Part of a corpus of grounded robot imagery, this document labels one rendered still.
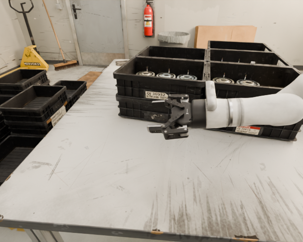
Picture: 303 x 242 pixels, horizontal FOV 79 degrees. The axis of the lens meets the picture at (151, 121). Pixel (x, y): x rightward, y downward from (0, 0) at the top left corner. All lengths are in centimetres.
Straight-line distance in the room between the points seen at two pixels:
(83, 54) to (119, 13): 114
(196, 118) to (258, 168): 38
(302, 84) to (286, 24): 393
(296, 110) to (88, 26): 394
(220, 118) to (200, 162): 29
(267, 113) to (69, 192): 59
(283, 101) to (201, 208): 35
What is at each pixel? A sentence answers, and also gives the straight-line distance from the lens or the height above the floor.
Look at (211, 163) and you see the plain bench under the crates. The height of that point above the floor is 70.
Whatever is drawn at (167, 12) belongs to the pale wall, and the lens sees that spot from 389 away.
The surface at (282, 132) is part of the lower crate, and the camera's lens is 93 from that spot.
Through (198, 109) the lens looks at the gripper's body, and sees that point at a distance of 46.
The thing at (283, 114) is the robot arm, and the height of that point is 100.
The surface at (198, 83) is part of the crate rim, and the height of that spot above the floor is 92.
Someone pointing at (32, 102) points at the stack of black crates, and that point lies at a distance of 181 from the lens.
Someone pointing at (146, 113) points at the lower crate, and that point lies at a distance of 87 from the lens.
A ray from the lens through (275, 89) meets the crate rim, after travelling 81.
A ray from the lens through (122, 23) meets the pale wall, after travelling 397.
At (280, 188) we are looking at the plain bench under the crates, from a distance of 74.
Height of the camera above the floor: 120
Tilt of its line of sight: 33 degrees down
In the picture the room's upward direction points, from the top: straight up
